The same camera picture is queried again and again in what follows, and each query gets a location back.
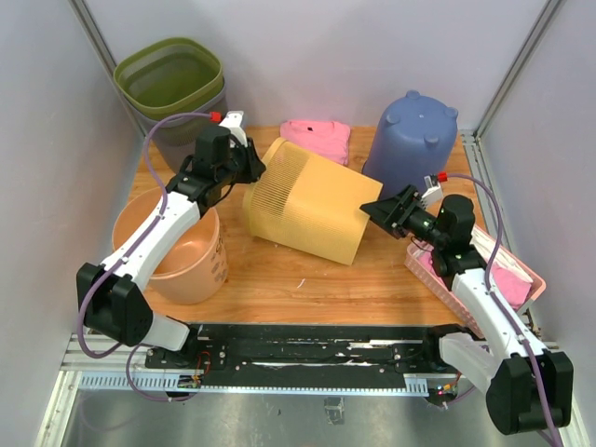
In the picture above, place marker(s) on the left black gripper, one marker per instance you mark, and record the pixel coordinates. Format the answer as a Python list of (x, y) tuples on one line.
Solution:
[(256, 168)]

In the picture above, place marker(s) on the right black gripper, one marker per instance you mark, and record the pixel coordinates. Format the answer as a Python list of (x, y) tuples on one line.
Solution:
[(385, 212)]

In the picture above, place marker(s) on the yellow slatted waste bin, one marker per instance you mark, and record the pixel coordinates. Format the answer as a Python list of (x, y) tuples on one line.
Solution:
[(308, 203)]

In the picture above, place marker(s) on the large blue plastic bucket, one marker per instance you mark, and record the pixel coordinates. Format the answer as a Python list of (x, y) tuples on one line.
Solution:
[(414, 138)]

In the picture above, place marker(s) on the peach cartoon plastic bucket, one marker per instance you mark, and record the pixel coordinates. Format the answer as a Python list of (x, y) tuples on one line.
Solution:
[(194, 268)]

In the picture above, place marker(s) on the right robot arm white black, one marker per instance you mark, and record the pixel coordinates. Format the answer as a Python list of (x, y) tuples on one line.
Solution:
[(526, 386)]

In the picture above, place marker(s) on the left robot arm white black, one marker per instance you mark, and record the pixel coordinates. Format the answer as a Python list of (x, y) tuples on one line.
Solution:
[(110, 294)]

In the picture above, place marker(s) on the pink perforated basket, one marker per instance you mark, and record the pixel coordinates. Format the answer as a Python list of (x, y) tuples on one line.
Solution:
[(418, 261)]

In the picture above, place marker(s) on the grey mesh waste bin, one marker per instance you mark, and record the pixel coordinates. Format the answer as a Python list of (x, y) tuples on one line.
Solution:
[(175, 140)]

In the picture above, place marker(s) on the folded pink shirt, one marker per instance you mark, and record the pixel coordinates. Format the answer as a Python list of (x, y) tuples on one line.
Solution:
[(329, 139)]

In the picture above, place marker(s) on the white cloth in basket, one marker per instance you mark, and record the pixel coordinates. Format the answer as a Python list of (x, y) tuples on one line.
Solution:
[(485, 244)]

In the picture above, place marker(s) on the green mesh waste bin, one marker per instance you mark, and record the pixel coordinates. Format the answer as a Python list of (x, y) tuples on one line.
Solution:
[(171, 76)]

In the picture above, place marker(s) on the pink towel in basket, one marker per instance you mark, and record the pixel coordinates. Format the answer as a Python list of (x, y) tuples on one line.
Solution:
[(514, 290)]

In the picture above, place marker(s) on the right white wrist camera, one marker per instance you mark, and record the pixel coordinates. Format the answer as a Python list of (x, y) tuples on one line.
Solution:
[(433, 193)]

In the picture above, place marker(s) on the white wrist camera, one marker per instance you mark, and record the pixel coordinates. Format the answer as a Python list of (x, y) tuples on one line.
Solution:
[(234, 121), (433, 193)]

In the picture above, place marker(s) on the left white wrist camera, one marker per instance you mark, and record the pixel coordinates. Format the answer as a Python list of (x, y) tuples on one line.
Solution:
[(234, 121)]

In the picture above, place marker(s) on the right aluminium frame post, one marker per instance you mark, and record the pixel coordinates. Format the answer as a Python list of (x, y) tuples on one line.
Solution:
[(545, 18)]

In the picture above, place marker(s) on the aluminium frame post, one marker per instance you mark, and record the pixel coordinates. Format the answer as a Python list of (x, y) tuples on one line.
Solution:
[(545, 18), (91, 29)]

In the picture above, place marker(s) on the left aluminium frame post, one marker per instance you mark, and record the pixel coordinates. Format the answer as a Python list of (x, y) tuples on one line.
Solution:
[(91, 29)]

